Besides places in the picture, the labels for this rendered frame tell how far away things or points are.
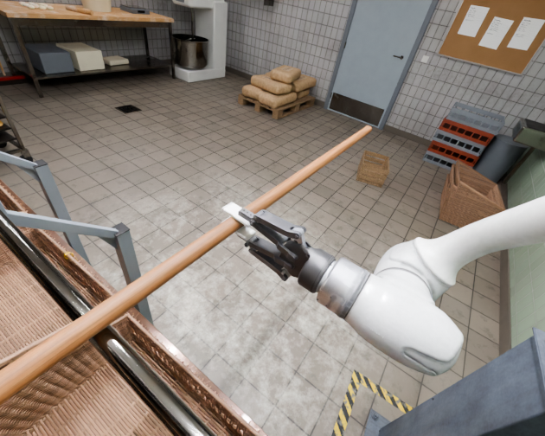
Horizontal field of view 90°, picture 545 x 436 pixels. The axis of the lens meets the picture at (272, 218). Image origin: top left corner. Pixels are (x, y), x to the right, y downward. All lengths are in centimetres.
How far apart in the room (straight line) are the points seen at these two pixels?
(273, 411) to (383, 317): 124
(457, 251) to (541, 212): 14
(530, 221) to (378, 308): 22
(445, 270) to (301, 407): 124
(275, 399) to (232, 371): 26
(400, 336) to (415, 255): 17
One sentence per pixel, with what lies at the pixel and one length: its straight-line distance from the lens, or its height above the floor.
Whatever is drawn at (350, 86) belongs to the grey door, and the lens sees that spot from 523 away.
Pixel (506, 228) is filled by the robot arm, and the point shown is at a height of 135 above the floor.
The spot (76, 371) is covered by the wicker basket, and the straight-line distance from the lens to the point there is 103.
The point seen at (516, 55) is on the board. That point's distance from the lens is 488.
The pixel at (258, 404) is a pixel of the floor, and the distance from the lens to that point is 162.
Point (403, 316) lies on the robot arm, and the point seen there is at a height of 124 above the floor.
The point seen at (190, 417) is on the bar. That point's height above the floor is 117.
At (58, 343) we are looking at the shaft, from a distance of 43.
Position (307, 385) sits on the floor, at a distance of 169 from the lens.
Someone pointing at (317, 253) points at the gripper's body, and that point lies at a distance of 47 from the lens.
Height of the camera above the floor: 156
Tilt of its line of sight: 40 degrees down
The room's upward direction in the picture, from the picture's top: 12 degrees clockwise
